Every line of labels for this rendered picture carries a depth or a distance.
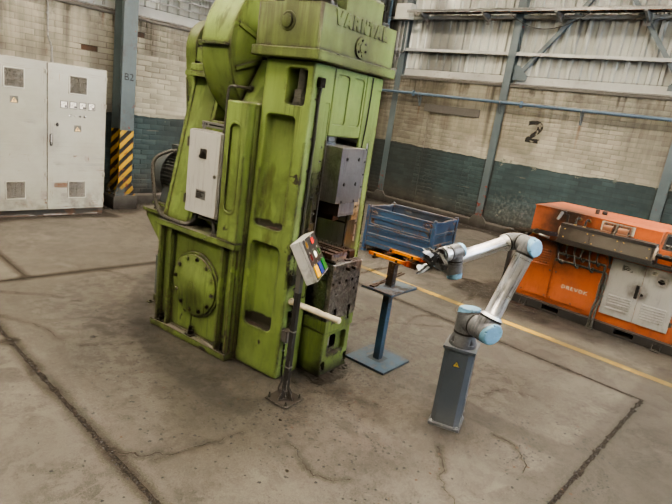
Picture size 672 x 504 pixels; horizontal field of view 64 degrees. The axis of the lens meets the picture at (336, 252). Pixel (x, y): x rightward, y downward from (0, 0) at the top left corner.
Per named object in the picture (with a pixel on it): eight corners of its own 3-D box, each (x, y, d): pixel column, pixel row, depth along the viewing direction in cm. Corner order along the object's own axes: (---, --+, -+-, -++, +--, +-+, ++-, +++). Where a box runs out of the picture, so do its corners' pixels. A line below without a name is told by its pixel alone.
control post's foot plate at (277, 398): (305, 399, 384) (307, 388, 381) (285, 410, 366) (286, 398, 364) (282, 387, 395) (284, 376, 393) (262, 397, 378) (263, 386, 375)
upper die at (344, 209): (352, 214, 406) (354, 202, 403) (337, 216, 390) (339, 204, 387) (309, 203, 428) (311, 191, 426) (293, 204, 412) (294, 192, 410)
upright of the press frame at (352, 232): (344, 346, 479) (386, 78, 420) (327, 355, 458) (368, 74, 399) (306, 330, 502) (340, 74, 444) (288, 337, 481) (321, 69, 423)
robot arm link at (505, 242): (515, 227, 358) (429, 253, 335) (528, 231, 347) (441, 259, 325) (515, 243, 363) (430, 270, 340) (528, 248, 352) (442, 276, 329)
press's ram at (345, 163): (364, 201, 414) (372, 149, 404) (335, 204, 383) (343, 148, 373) (321, 190, 437) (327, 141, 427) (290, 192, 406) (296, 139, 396)
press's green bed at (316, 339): (345, 363, 446) (353, 311, 435) (318, 378, 416) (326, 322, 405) (294, 340, 476) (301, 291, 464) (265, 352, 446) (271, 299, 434)
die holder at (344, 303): (354, 311, 435) (362, 258, 423) (326, 322, 404) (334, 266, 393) (301, 291, 465) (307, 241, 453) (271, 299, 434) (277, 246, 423)
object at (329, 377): (367, 370, 440) (367, 369, 440) (325, 394, 393) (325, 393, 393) (328, 353, 461) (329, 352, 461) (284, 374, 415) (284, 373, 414)
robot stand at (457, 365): (463, 418, 388) (480, 343, 373) (458, 433, 368) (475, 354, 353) (434, 408, 396) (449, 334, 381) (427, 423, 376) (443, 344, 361)
